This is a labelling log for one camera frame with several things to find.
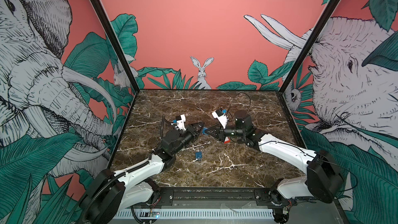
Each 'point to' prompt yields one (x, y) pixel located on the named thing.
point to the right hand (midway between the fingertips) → (206, 130)
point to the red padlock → (227, 140)
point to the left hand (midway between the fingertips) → (206, 121)
